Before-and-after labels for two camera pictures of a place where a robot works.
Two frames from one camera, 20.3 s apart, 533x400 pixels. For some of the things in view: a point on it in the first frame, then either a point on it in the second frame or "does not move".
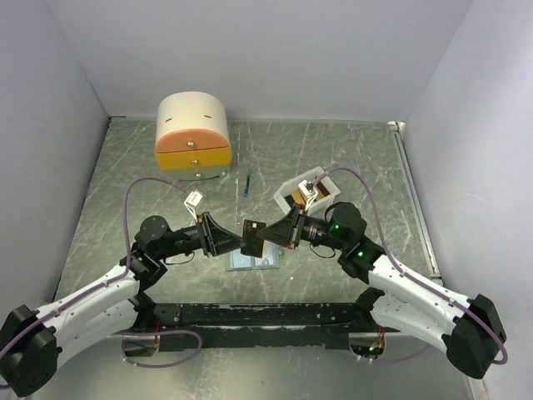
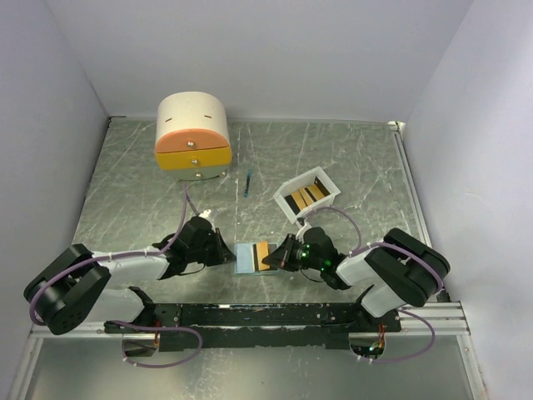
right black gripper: [284, 232] -> [281, 257]
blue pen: [247, 182] does not move
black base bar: [316, 327] does not move
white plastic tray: [310, 191] does not move
